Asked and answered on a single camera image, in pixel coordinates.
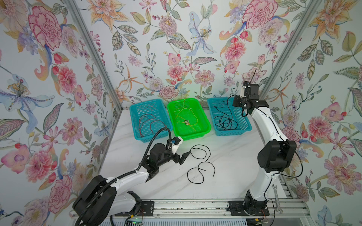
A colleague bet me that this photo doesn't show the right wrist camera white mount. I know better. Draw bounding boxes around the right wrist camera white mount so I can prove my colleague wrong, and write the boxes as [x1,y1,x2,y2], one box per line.
[240,81,259,100]

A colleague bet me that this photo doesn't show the silver wrench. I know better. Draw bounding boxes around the silver wrench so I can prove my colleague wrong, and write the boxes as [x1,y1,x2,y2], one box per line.
[272,184,283,214]

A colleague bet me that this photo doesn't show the bright green basket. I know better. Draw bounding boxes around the bright green basket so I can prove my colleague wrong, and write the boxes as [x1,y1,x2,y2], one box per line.
[167,98,211,140]

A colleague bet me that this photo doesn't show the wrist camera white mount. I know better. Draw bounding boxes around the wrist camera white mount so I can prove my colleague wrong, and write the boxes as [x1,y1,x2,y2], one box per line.
[240,81,259,100]
[167,137,183,154]

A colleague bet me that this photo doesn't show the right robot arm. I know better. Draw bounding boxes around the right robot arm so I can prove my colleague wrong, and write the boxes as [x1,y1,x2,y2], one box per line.
[232,96,297,216]

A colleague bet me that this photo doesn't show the teal basket left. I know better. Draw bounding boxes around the teal basket left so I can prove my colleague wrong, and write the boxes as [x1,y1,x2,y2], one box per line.
[129,99,173,143]

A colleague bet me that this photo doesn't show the yellow cable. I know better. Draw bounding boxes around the yellow cable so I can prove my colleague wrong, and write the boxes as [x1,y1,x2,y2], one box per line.
[173,98,200,132]

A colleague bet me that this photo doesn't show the teal basket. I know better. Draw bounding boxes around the teal basket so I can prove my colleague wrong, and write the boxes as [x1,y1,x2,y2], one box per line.
[207,96,252,136]
[129,99,173,143]

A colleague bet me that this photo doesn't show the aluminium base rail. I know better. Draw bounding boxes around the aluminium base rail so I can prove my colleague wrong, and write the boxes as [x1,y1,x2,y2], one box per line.
[107,199,312,219]

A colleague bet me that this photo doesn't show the teal basket right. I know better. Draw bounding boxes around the teal basket right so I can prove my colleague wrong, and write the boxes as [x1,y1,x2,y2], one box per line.
[207,96,252,136]

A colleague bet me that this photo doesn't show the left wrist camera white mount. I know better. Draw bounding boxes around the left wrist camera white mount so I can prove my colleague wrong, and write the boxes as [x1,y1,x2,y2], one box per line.
[167,137,183,154]

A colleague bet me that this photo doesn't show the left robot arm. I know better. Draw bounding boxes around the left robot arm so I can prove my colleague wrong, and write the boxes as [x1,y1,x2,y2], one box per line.
[73,140,191,226]

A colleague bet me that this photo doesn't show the black cable pile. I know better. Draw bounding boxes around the black cable pile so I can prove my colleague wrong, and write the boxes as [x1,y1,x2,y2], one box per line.
[186,144,216,185]

